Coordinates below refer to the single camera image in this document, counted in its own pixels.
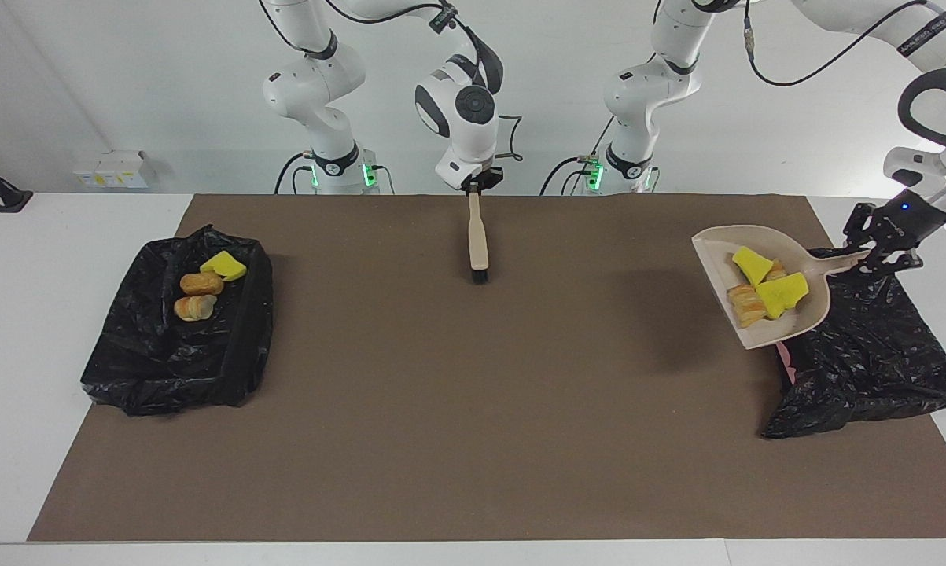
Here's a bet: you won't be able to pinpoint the brown bread roll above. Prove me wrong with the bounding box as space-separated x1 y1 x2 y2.
179 272 225 296

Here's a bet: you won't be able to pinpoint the beige hand brush black bristles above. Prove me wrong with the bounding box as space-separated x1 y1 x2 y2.
467 193 491 285

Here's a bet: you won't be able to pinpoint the white electrical box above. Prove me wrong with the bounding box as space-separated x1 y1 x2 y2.
73 151 149 189

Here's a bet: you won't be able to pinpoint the beige plastic dustpan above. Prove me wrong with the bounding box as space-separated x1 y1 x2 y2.
691 226 871 351

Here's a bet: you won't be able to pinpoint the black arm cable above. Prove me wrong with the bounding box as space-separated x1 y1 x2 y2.
256 0 525 162
744 0 946 87

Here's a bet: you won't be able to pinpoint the yellow sponge piece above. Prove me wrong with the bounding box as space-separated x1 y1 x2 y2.
200 251 248 282
731 246 774 287
756 272 810 320

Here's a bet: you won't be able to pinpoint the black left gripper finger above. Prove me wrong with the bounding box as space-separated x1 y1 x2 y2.
844 203 882 248
850 240 923 277

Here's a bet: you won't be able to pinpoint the black base cable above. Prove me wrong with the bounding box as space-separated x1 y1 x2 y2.
541 122 617 196
274 152 317 195

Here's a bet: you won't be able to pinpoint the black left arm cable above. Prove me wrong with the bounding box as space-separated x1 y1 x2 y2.
744 0 946 87

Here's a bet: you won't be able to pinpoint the black bag lined pink bin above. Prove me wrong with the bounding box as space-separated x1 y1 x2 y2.
760 247 946 439

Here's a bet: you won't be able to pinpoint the brown table mat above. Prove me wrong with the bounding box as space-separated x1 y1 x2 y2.
27 194 946 542

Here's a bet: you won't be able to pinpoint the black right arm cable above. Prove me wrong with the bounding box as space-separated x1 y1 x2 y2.
256 0 525 162

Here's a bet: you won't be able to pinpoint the striped croissant piece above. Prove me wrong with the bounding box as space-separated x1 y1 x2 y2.
727 284 768 329

